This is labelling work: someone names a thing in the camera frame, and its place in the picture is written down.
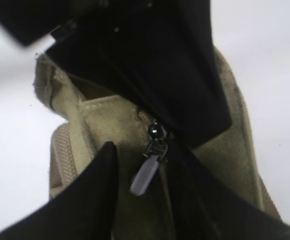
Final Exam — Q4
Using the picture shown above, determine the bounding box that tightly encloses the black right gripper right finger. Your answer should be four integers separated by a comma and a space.
167, 142, 290, 240

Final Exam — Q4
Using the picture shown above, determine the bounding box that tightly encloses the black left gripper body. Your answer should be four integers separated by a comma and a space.
0, 0, 140, 46

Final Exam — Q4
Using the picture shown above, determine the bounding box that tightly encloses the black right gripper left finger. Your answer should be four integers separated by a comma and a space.
0, 142, 118, 240

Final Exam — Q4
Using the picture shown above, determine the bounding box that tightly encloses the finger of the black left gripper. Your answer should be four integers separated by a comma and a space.
46, 14, 232, 146

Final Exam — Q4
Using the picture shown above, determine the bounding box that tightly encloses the olive yellow canvas bag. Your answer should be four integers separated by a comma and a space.
34, 52, 282, 240

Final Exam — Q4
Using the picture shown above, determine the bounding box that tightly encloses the silver zipper pull tab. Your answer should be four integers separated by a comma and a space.
129, 120, 170, 196

